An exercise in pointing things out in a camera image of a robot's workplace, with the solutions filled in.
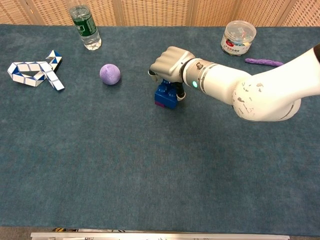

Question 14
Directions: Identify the wicker folding screen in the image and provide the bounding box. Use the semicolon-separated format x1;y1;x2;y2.
0;0;320;28

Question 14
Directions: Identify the blue white snake puzzle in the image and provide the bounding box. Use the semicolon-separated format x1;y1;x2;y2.
6;49;65;92

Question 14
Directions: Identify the teal felt table cloth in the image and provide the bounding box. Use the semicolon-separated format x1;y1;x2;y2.
0;23;320;237

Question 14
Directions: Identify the clear water bottle green label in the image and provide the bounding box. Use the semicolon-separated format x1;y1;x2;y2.
68;4;103;51

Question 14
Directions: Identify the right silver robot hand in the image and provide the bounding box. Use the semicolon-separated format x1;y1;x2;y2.
147;46;197;101

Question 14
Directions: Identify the clear plastic jar of clips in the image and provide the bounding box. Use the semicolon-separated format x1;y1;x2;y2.
220;20;257;57

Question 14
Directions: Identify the aluminium rail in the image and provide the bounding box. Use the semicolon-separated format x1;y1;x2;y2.
30;231;291;240

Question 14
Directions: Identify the blue toy brick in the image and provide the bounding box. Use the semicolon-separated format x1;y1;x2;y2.
154;79;179;110

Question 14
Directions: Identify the lilac ball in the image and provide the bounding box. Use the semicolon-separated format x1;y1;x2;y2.
99;63;122;86

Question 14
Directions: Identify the purple clay strip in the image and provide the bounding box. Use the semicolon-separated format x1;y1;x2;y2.
244;57;285;67

